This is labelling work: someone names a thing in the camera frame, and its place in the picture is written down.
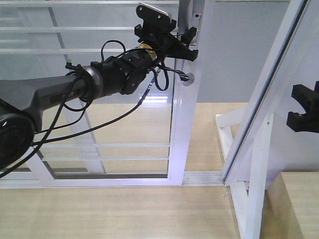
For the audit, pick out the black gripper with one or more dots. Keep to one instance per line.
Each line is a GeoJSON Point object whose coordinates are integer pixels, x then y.
{"type": "Point", "coordinates": [155, 42]}

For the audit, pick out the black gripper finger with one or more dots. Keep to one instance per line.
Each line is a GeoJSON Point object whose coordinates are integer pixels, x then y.
{"type": "Point", "coordinates": [303, 123]}
{"type": "Point", "coordinates": [307, 98]}

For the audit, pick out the grey door handle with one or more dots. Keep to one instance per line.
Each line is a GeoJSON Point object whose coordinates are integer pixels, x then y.
{"type": "Point", "coordinates": [184, 17]}

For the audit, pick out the white sliding glass door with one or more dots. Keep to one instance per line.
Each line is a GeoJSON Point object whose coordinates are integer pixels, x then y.
{"type": "Point", "coordinates": [147, 148]}

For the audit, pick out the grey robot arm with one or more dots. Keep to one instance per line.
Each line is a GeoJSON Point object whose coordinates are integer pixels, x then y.
{"type": "Point", "coordinates": [113, 75]}

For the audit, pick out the white wooden support brace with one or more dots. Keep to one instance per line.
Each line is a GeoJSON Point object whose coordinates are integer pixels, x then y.
{"type": "Point", "coordinates": [248, 196]}

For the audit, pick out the aluminium floor track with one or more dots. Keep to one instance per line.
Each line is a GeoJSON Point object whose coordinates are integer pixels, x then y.
{"type": "Point", "coordinates": [202, 178]}

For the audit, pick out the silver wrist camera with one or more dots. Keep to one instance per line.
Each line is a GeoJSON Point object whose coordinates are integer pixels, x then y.
{"type": "Point", "coordinates": [155, 12]}

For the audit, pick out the white door frame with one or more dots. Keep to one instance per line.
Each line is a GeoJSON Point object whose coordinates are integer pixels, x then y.
{"type": "Point", "coordinates": [295, 35]}

